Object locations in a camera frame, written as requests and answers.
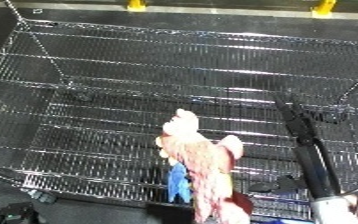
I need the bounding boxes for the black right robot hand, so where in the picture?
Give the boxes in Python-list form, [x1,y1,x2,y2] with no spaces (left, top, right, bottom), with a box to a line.
[273,93,345,201]

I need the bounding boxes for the pink soft toy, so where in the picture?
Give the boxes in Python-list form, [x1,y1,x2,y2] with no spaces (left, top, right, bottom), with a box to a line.
[154,108,256,224]

